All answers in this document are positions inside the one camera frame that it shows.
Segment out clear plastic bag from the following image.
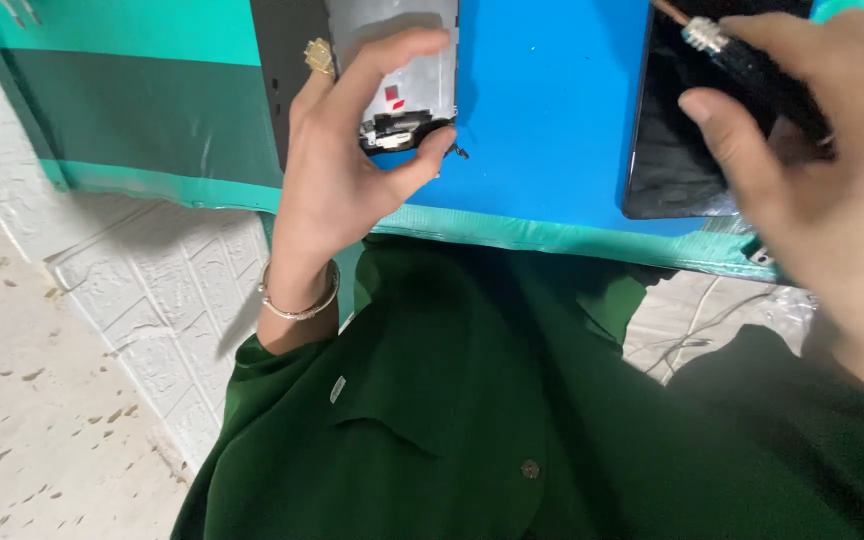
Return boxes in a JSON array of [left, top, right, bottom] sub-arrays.
[[758, 285, 820, 354]]

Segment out blue work mat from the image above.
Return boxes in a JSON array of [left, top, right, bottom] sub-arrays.
[[368, 0, 707, 240]]

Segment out person's right hand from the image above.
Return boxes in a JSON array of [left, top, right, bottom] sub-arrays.
[[678, 9, 864, 354]]

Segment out dark grey flat panel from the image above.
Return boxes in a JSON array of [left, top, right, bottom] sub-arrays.
[[249, 0, 339, 172]]

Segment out grey cable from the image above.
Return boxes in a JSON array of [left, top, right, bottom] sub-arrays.
[[642, 288, 780, 375]]

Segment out person's left hand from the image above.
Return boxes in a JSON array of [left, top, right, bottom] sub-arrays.
[[270, 27, 458, 265]]

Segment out gold square finger ring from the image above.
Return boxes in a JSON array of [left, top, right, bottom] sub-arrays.
[[303, 37, 338, 77]]

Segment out black handled screwdriver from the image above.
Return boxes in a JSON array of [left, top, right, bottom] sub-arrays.
[[651, 0, 835, 148]]

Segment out white cable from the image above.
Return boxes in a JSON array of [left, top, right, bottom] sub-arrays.
[[659, 276, 726, 385]]

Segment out metal tweezers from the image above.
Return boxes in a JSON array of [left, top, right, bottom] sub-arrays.
[[0, 0, 42, 28]]

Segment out person's green shirt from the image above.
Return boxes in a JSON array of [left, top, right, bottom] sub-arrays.
[[171, 232, 864, 540]]

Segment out black phone screen panel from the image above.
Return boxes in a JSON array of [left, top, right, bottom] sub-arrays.
[[621, 0, 816, 221]]

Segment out silver phone frame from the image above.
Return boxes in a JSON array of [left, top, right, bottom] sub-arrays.
[[324, 0, 461, 157]]

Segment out thin metal bangle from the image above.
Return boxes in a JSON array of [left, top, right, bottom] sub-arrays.
[[257, 257, 342, 322]]

